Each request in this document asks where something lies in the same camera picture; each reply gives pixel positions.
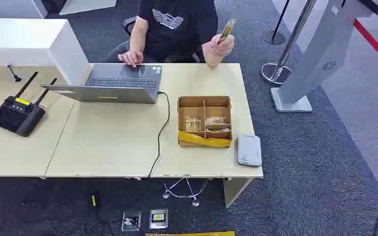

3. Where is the small black desk antenna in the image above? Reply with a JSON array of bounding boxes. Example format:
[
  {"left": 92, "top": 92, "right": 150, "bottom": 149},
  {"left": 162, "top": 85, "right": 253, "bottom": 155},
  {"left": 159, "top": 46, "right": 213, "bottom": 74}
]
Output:
[{"left": 7, "top": 65, "right": 22, "bottom": 83}]

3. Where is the pale desk leg panel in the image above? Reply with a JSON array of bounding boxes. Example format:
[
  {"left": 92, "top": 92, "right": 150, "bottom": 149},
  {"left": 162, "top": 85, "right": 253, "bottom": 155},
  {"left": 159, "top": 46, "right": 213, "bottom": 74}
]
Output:
[{"left": 222, "top": 177, "right": 254, "bottom": 208}]

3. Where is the black stanchion post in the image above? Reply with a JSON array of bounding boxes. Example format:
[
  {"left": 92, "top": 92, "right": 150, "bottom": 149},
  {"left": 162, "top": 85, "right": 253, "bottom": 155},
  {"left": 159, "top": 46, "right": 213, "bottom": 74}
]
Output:
[{"left": 262, "top": 0, "right": 291, "bottom": 46}]

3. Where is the open floor socket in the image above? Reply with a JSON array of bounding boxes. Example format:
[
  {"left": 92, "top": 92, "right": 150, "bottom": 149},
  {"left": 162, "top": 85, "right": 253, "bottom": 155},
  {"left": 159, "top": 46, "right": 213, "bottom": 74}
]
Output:
[{"left": 121, "top": 211, "right": 142, "bottom": 233}]

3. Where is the black office chair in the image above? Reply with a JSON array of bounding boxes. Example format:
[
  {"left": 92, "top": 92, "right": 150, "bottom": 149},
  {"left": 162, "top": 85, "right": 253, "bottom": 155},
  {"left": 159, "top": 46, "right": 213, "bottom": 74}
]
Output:
[{"left": 102, "top": 16, "right": 200, "bottom": 64}]

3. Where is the chrome stanchion post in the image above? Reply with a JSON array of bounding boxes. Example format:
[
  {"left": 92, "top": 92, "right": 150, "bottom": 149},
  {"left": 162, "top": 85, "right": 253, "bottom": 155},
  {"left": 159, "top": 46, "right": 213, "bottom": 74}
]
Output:
[{"left": 260, "top": 0, "right": 317, "bottom": 88}]

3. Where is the grey laptop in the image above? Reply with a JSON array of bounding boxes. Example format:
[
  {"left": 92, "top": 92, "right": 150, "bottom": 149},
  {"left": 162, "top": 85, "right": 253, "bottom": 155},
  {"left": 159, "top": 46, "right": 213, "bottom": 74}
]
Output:
[{"left": 40, "top": 63, "right": 163, "bottom": 104}]

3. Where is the wooden card box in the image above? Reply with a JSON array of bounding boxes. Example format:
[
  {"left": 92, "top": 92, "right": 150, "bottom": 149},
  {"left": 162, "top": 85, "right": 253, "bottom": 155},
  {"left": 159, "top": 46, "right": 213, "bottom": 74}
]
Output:
[{"left": 177, "top": 95, "right": 233, "bottom": 148}]

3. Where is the white flat device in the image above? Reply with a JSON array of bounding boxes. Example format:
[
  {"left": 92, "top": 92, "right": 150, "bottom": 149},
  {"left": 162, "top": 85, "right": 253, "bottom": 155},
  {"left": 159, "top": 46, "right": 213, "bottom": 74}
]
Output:
[{"left": 236, "top": 134, "right": 263, "bottom": 168}]

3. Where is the wide card stack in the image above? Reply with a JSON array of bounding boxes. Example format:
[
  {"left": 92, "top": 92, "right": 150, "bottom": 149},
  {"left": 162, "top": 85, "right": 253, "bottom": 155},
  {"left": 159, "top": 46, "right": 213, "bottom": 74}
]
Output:
[{"left": 204, "top": 117, "right": 231, "bottom": 132}]

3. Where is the black laptop power cable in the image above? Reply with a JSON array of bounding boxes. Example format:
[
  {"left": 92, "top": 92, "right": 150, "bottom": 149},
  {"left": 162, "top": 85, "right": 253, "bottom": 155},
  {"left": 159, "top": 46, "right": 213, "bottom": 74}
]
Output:
[{"left": 148, "top": 91, "right": 171, "bottom": 178}]

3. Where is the person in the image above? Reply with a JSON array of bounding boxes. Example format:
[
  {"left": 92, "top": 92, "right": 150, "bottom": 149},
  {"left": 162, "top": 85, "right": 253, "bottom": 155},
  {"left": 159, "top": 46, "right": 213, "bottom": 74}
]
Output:
[{"left": 133, "top": 0, "right": 219, "bottom": 64}]

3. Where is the steel floor socket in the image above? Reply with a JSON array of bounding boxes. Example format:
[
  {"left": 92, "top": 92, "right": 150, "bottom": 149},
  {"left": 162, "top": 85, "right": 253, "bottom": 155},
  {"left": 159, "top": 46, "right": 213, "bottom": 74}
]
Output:
[{"left": 149, "top": 208, "right": 169, "bottom": 230}]

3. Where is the black plug with yellow tag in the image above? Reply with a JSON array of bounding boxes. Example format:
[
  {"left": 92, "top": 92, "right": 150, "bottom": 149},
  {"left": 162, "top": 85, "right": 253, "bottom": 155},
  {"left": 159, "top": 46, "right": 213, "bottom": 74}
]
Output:
[{"left": 89, "top": 192, "right": 100, "bottom": 210}]

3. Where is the yellow tape strip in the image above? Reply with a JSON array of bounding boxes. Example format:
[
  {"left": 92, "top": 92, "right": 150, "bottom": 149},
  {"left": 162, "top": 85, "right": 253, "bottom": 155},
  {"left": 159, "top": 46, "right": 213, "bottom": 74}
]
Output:
[{"left": 178, "top": 131, "right": 232, "bottom": 148}]

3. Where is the white desk partition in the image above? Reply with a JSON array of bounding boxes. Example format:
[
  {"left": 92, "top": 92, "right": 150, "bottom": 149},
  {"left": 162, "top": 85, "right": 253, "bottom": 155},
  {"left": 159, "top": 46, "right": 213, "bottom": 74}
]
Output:
[{"left": 0, "top": 18, "right": 91, "bottom": 86}]

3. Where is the person's right hand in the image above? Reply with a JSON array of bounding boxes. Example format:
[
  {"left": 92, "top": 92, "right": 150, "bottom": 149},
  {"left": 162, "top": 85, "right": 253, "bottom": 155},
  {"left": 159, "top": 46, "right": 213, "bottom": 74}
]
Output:
[{"left": 118, "top": 50, "right": 144, "bottom": 68}]

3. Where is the white kiosk stand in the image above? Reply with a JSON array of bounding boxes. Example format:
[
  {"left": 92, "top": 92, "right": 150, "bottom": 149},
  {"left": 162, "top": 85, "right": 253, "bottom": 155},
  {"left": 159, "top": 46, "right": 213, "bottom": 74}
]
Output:
[{"left": 270, "top": 0, "right": 378, "bottom": 114}]

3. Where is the black remote controller with antennas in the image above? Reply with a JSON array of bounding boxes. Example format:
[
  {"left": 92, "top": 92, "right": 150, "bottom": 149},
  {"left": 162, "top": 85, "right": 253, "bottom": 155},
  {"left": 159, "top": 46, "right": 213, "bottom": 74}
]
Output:
[{"left": 0, "top": 71, "right": 58, "bottom": 138}]

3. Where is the white table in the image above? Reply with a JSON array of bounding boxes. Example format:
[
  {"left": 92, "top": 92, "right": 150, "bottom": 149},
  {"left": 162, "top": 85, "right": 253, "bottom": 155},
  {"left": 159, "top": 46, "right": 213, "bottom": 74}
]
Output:
[{"left": 59, "top": 0, "right": 118, "bottom": 16}]

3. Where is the person's left hand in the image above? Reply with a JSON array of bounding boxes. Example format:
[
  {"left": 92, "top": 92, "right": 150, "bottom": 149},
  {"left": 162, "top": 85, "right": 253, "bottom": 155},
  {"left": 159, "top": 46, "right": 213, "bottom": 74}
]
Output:
[{"left": 210, "top": 33, "right": 235, "bottom": 57}]

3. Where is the small card stack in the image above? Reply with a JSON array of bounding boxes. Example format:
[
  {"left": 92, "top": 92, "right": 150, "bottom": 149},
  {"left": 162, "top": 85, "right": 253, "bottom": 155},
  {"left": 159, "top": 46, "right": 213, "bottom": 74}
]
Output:
[{"left": 185, "top": 116, "right": 203, "bottom": 133}]

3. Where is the red barrier belt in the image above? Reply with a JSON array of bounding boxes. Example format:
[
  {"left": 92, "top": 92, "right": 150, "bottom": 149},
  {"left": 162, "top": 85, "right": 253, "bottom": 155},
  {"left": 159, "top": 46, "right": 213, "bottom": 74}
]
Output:
[{"left": 353, "top": 19, "right": 378, "bottom": 74}]

